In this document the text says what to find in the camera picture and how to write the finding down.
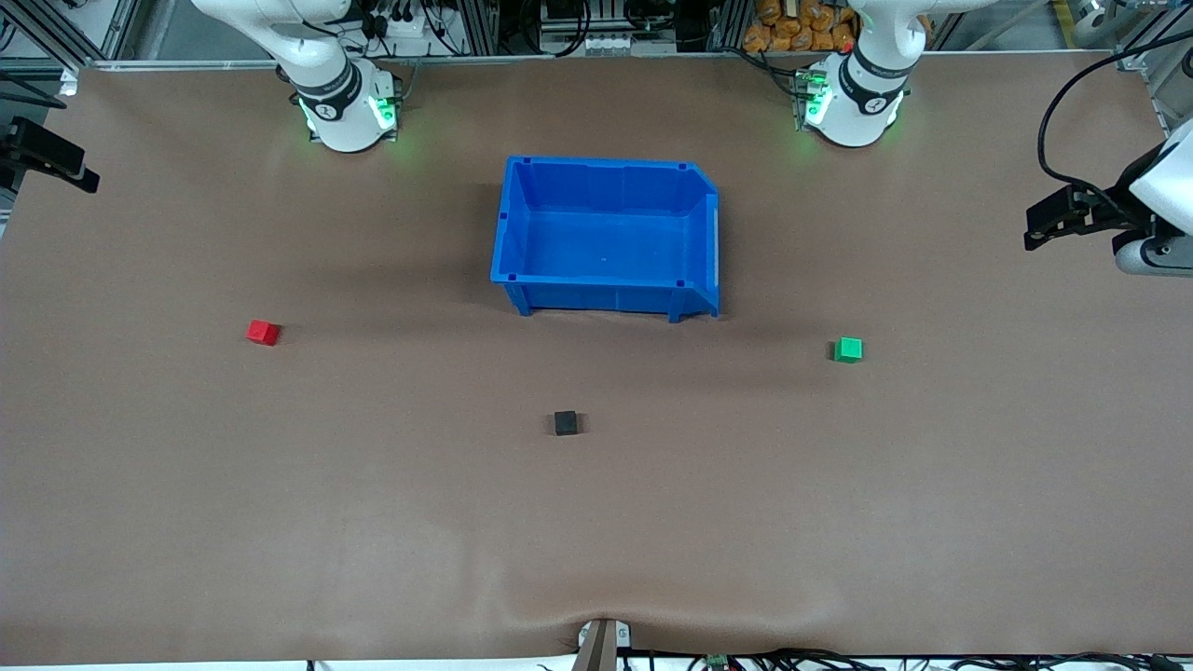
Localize orange snack bags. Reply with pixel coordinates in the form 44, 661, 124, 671
743, 0, 858, 53

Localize white power strip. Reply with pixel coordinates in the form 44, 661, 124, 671
359, 0, 434, 59
583, 34, 677, 56

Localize blue plastic storage bin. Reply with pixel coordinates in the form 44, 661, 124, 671
490, 156, 721, 323

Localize brown table mat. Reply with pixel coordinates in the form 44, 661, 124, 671
0, 51, 1193, 667

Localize aluminium extrusion frame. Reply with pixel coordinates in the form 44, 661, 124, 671
0, 0, 141, 74
1114, 0, 1193, 127

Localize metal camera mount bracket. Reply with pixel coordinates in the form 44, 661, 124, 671
576, 618, 633, 671

